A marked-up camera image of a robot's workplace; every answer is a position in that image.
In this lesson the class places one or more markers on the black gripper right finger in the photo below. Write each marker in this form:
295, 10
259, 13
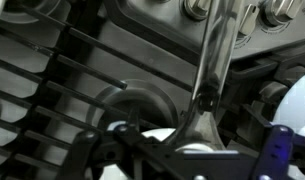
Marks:
273, 153

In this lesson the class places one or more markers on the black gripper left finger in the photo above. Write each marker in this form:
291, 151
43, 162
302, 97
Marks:
82, 150

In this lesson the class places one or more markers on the white Dutch oven lid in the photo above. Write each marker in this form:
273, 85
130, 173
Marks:
295, 100

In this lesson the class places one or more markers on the black gas cooktop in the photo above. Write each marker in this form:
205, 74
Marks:
142, 43

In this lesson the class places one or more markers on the steel stove knob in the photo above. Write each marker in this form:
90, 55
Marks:
282, 11
248, 21
197, 8

